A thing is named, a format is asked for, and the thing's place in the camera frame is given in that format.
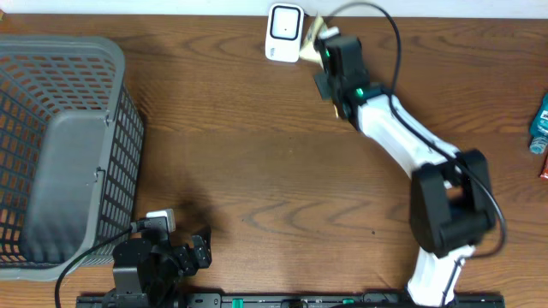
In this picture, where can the teal mouthwash bottle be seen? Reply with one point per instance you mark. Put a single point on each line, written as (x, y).
(538, 129)

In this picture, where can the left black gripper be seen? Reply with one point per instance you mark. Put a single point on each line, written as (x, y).
(201, 249)

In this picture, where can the yellow noodle snack bag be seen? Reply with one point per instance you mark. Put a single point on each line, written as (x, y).
(307, 51)

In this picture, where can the white barcode scanner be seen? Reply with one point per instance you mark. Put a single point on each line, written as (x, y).
(283, 33)

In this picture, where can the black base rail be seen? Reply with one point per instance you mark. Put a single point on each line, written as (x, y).
(372, 299)

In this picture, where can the red chocolate bar wrapper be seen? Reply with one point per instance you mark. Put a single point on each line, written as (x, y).
(544, 173)

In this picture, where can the grey plastic basket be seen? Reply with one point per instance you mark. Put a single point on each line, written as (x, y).
(71, 141)

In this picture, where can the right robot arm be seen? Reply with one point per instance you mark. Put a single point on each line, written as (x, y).
(450, 194)

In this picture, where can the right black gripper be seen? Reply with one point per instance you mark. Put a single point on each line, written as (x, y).
(319, 79)

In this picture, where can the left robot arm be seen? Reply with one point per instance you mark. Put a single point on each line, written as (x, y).
(147, 270)

